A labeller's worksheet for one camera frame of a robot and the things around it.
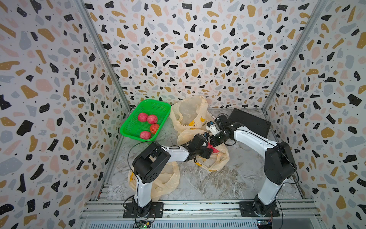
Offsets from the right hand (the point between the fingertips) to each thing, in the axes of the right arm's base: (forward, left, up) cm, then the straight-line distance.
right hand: (211, 142), depth 90 cm
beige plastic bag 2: (+30, +15, -9) cm, 34 cm away
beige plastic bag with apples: (-24, +26, -4) cm, 35 cm away
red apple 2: (+5, +43, 0) cm, 44 cm away
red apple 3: (+12, +39, -1) cm, 41 cm away
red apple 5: (-6, -2, 0) cm, 6 cm away
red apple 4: (+21, +50, 0) cm, 54 cm away
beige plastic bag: (-11, -4, -6) cm, 13 cm away
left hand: (-1, +1, -5) cm, 5 cm away
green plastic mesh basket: (+15, +57, -5) cm, 59 cm away
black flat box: (+20, -40, -7) cm, 45 cm away
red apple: (+20, +43, -2) cm, 47 cm away
